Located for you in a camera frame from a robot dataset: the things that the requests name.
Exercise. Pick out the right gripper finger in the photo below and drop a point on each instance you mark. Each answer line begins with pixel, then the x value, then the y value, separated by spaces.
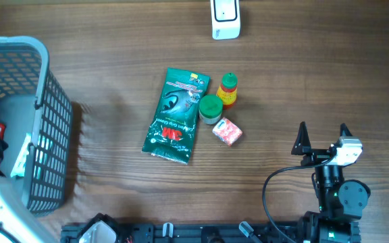
pixel 344 131
pixel 302 145

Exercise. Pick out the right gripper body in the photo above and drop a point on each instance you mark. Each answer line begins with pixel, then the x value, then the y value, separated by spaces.
pixel 317 156

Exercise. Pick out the orange Kleenex tissue pack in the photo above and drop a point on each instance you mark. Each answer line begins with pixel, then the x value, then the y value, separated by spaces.
pixel 227 131

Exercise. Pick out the yellow red sauce bottle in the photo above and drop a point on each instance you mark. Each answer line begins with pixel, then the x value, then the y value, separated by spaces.
pixel 227 90

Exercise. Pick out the green lid glass jar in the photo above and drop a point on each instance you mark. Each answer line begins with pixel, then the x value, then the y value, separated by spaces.
pixel 210 109

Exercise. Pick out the green 3M gloves packet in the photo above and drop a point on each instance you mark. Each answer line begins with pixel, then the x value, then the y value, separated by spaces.
pixel 171 134

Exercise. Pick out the mint wet wipes pack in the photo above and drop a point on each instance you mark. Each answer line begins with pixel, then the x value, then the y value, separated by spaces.
pixel 19 168

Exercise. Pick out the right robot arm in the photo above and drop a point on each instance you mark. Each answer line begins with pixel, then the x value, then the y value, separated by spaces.
pixel 341 202

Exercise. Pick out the white barcode scanner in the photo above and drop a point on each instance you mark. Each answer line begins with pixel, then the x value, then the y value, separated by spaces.
pixel 225 19

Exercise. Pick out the grey plastic mesh basket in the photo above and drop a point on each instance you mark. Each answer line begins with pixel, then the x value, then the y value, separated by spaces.
pixel 32 101

